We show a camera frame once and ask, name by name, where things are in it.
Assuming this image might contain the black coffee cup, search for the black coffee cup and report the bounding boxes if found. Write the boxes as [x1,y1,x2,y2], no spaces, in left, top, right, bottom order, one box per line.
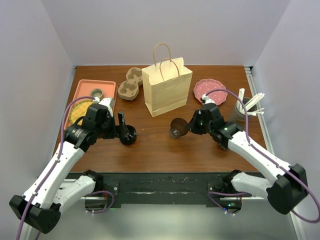
[169,118,188,139]
[118,125,137,145]

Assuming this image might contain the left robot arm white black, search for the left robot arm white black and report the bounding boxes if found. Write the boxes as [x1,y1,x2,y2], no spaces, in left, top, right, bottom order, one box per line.
[9,103,137,239]

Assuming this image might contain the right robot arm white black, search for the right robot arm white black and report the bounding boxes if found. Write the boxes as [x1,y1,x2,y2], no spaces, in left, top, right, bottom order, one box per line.
[186,103,308,215]

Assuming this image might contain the cardboard cup carrier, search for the cardboard cup carrier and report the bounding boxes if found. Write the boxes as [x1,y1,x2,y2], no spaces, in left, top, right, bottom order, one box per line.
[118,67,143,101]

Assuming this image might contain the yellow woven coaster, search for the yellow woven coaster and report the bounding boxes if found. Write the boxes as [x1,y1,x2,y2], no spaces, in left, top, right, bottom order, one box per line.
[68,99,93,124]

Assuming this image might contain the pink polka dot plate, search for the pink polka dot plate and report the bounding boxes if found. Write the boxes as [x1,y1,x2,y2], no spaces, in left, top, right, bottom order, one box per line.
[193,78,228,106]

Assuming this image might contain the small grey ceramic cup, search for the small grey ceramic cup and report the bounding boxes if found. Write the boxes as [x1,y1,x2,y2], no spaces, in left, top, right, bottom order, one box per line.
[90,88,104,100]

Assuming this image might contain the salmon pink tray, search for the salmon pink tray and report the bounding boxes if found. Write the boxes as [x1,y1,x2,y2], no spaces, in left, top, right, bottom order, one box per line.
[64,79,117,129]

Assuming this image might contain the grey straw holder cup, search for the grey straw holder cup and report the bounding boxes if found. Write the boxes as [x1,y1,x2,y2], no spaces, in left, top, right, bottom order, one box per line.
[227,104,258,122]

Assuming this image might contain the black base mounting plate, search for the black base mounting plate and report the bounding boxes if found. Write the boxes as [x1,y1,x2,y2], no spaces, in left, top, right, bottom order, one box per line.
[74,172,251,213]

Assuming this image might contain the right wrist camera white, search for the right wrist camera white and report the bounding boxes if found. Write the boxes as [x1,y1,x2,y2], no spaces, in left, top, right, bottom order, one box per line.
[200,94,215,105]

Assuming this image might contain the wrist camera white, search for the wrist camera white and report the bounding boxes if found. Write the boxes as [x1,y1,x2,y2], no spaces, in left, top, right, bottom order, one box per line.
[200,94,215,105]
[99,97,115,114]

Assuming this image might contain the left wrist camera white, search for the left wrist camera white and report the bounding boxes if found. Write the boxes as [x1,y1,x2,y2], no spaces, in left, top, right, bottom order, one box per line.
[99,97,115,114]

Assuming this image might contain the brown paper bag with handles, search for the brown paper bag with handles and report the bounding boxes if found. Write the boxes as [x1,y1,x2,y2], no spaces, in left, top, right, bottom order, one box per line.
[141,46,193,117]

